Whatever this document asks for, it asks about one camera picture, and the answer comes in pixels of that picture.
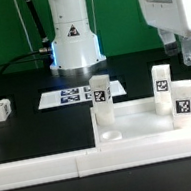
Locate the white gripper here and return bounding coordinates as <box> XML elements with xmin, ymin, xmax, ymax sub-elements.
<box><xmin>139</xmin><ymin>0</ymin><xmax>191</xmax><ymax>66</ymax></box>

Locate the white square table top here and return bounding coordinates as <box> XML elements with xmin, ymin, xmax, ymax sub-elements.
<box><xmin>90</xmin><ymin>97</ymin><xmax>191</xmax><ymax>145</ymax></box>

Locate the white U-shaped obstacle fence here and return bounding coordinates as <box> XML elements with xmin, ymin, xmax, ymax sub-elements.
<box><xmin>0</xmin><ymin>128</ymin><xmax>191</xmax><ymax>191</ymax></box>

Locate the white hanging cable right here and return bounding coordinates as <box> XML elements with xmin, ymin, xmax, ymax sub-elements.
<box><xmin>88</xmin><ymin>0</ymin><xmax>100</xmax><ymax>34</ymax></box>

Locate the white hanging cable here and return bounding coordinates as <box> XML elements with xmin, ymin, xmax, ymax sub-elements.
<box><xmin>12</xmin><ymin>0</ymin><xmax>40</xmax><ymax>71</ymax></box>
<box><xmin>88</xmin><ymin>0</ymin><xmax>100</xmax><ymax>34</ymax></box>

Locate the white marker base plate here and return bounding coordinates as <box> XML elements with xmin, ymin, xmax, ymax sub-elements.
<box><xmin>34</xmin><ymin>78</ymin><xmax>128</xmax><ymax>112</ymax></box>

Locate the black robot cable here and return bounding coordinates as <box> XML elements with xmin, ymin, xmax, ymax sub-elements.
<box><xmin>0</xmin><ymin>48</ymin><xmax>56</xmax><ymax>78</ymax></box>

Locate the white hanging cable left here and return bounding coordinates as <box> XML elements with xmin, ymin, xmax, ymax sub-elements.
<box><xmin>12</xmin><ymin>0</ymin><xmax>40</xmax><ymax>71</ymax></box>

